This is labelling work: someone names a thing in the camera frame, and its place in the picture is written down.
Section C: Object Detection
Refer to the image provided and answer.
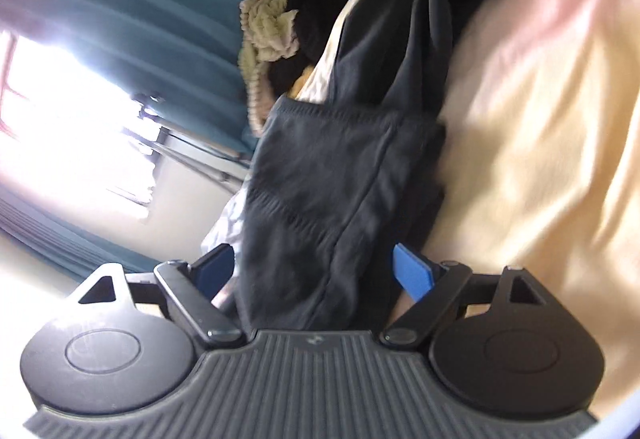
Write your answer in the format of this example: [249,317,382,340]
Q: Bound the cream knitted blanket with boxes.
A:
[238,0,299,138]

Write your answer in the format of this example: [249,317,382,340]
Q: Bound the black garment on pile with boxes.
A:
[267,0,348,98]

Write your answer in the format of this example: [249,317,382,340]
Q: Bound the teal curtain left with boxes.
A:
[1,184,158,281]

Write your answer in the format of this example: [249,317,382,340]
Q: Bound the black jeans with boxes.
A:
[234,0,484,331]

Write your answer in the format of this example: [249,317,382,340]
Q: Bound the pastel pink bed sheet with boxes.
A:
[423,0,639,416]

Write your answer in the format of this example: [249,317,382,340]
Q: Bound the garment steamer stand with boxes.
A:
[122,94,250,195]

